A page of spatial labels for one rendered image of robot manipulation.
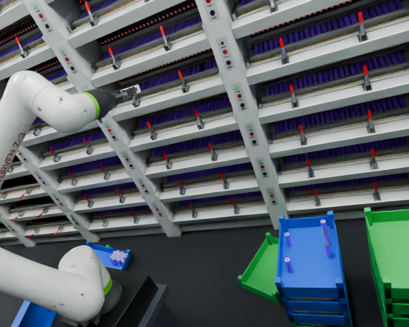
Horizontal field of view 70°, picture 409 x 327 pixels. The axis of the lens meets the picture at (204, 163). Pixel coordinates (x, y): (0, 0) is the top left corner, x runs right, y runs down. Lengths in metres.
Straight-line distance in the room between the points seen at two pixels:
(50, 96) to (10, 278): 0.49
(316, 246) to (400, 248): 0.26
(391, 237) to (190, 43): 1.02
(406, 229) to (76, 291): 1.09
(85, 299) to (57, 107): 0.57
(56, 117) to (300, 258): 0.92
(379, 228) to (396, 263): 0.15
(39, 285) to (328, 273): 0.89
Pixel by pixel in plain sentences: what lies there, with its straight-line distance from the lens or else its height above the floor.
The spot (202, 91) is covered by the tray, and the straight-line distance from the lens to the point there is 1.30.
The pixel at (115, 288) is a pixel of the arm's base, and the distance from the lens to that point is 1.28.
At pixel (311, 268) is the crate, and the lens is 1.14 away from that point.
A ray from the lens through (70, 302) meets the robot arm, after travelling 1.02.
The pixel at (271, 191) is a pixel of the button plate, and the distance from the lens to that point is 1.53.
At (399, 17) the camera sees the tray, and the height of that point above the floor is 0.92.
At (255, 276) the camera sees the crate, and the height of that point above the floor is 0.00.
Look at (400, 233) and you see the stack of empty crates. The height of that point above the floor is 0.32.
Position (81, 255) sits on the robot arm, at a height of 0.63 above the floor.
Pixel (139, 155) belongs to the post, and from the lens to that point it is 1.66.
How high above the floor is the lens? 1.24
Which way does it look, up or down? 29 degrees down
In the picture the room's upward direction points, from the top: 24 degrees counter-clockwise
